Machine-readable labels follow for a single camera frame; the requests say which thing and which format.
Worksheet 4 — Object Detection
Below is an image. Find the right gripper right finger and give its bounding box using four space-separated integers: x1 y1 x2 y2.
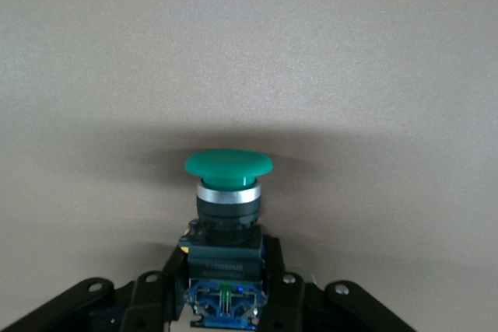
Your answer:
259 235 419 332

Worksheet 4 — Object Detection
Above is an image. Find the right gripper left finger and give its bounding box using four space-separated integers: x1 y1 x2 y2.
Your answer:
0 245 188 332

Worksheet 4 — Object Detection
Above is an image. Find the green mushroom push button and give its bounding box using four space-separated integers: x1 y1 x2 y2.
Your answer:
177 148 275 330

